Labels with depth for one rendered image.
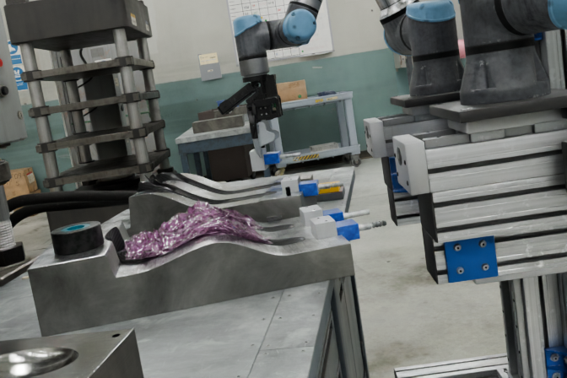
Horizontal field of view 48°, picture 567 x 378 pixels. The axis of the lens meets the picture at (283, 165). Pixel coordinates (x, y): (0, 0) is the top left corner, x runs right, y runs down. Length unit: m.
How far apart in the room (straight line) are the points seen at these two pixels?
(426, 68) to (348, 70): 6.22
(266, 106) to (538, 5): 0.81
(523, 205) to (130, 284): 0.66
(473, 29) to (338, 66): 6.68
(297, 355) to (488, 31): 0.63
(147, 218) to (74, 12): 3.99
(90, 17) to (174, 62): 2.68
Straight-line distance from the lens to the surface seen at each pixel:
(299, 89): 7.18
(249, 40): 1.63
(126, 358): 0.77
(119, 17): 5.21
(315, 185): 1.35
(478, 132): 1.11
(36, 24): 5.37
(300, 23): 1.51
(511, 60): 1.13
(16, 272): 1.65
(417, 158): 1.09
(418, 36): 1.62
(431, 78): 1.60
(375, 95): 7.87
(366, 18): 7.88
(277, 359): 0.80
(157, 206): 1.39
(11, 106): 2.01
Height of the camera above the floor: 1.13
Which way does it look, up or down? 8 degrees down
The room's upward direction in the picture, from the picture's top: 9 degrees counter-clockwise
